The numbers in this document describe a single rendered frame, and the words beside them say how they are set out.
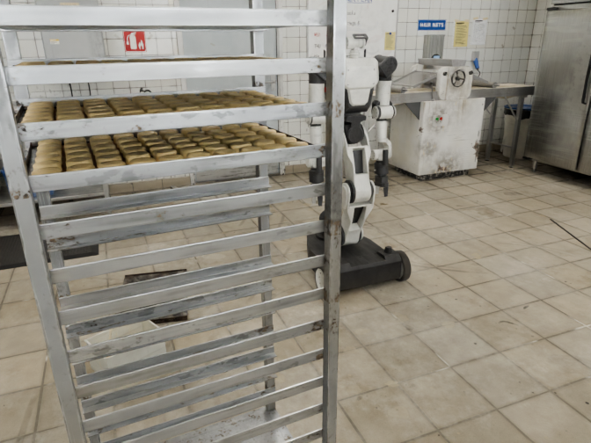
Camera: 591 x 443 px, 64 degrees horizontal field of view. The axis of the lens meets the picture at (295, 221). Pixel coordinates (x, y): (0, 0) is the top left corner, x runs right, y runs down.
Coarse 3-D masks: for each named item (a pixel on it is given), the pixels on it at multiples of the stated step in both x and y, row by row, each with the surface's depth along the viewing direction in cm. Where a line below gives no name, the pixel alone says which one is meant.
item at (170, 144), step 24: (48, 144) 109; (72, 144) 109; (96, 144) 111; (120, 144) 108; (144, 144) 111; (168, 144) 108; (192, 144) 108; (216, 144) 107; (240, 144) 107; (264, 144) 108; (288, 144) 106; (48, 168) 88; (72, 168) 88; (96, 168) 96
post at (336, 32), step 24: (336, 0) 92; (336, 24) 93; (336, 48) 95; (336, 72) 97; (336, 96) 98; (336, 120) 100; (336, 144) 102; (336, 168) 104; (336, 192) 106; (336, 216) 108; (336, 240) 110; (336, 264) 113; (336, 288) 115; (336, 312) 117; (336, 336) 120; (336, 360) 123; (336, 384) 126; (336, 408) 128
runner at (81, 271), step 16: (304, 224) 109; (320, 224) 111; (224, 240) 101; (240, 240) 103; (256, 240) 105; (272, 240) 106; (128, 256) 93; (144, 256) 95; (160, 256) 96; (176, 256) 98; (192, 256) 99; (64, 272) 89; (80, 272) 90; (96, 272) 92
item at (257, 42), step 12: (252, 0) 129; (252, 36) 132; (252, 48) 134; (252, 84) 138; (264, 84) 138; (264, 168) 146; (264, 216) 151; (264, 228) 153; (264, 252) 156; (264, 300) 162; (264, 324) 166; (264, 360) 173
